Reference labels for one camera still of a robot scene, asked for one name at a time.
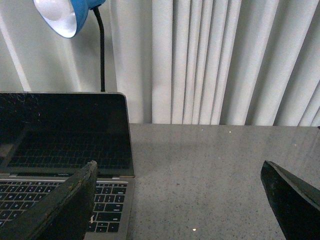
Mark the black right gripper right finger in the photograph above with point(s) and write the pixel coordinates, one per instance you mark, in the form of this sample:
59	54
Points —
294	202

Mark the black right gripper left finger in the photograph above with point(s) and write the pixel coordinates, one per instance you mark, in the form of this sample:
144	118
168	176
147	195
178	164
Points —
63	214

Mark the blue gooseneck desk lamp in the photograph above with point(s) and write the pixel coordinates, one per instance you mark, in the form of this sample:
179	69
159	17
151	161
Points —
67	18

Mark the grey laptop with black keyboard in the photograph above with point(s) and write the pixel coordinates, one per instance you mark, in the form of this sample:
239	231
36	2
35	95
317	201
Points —
45	137

